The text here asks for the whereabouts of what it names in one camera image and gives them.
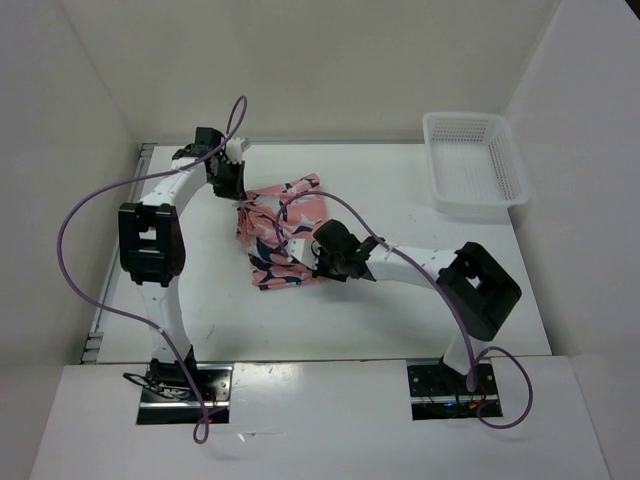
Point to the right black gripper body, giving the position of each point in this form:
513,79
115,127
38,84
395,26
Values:
330,266

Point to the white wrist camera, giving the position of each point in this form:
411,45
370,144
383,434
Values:
305,252
235,149

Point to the white plastic mesh basket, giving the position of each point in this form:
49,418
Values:
475,164

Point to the aluminium table edge rail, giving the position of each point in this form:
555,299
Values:
95,335

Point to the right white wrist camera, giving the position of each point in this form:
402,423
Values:
305,252

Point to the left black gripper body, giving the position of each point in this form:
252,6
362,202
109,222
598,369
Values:
226,183

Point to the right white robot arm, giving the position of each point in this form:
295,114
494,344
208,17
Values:
474,286

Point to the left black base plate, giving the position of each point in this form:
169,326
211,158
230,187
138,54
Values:
179,406

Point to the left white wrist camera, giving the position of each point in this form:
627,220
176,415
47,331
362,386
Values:
235,149

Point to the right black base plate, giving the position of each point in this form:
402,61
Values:
439,393

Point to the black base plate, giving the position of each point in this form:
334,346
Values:
439,393
179,406

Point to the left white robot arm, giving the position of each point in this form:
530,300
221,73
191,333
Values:
152,250

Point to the pink shark print shorts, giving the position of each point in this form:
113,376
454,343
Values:
265,224

